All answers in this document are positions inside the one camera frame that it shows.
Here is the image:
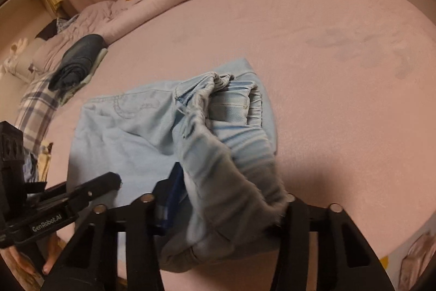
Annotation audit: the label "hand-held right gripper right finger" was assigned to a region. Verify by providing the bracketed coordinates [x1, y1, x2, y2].
[272, 192, 397, 291]

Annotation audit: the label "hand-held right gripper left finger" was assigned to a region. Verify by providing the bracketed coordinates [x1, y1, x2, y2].
[41, 161, 186, 291]

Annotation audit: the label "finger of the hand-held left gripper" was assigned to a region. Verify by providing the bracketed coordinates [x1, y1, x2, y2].
[46, 172, 122, 210]

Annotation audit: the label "light blue pants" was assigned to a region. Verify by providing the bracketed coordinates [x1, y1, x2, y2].
[67, 58, 290, 273]

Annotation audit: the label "blue denim pants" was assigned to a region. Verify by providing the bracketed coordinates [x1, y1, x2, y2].
[22, 153, 39, 183]

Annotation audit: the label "cream elastic-waist pants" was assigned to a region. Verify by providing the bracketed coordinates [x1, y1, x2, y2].
[37, 141, 54, 174]

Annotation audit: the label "dark grey folded pants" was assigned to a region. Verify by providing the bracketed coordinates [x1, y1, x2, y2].
[48, 34, 106, 92]

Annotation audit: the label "person's left hand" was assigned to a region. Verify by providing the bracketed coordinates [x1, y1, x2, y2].
[7, 234, 66, 276]

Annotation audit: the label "plaid pillow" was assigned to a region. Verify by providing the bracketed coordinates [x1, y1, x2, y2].
[14, 74, 63, 155]

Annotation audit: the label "pink bed sheet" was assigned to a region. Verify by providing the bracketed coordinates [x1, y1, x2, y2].
[44, 0, 436, 291]

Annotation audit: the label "printed white bed skirt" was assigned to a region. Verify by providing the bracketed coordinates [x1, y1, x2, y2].
[380, 228, 435, 291]

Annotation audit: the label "cream printed pillow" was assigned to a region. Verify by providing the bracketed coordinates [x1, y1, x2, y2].
[0, 37, 45, 83]

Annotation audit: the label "dark checked cloth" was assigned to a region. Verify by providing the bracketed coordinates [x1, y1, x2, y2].
[36, 16, 80, 40]

